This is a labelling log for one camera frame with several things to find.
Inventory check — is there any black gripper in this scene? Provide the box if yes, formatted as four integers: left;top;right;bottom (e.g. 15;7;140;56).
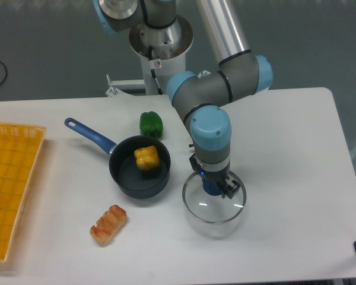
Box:
189;155;240;198

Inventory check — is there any glass pot lid blue knob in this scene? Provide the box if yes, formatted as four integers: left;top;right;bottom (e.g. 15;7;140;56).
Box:
182;172;247;224

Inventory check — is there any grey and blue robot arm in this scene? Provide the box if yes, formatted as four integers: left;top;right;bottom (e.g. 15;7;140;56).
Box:
93;1;273;198

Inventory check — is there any yellow toy bell pepper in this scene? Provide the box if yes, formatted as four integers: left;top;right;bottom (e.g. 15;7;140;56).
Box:
133;145;160;171

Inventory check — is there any green toy bell pepper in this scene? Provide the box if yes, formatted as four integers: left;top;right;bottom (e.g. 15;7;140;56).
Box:
139;111;163;140

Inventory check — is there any toy bread loaf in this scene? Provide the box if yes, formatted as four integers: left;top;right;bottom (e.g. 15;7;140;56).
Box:
90;205;127;246

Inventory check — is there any yellow woven basket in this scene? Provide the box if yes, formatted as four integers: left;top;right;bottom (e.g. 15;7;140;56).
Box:
0;122;46;263

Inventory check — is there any dark pot with blue handle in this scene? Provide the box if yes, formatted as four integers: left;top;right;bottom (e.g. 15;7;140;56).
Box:
65;118;171;199

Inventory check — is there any black cable on pedestal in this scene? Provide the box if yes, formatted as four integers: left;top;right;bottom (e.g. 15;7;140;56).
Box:
148;45;164;96

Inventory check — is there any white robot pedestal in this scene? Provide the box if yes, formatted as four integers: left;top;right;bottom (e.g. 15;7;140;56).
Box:
104;15;212;97

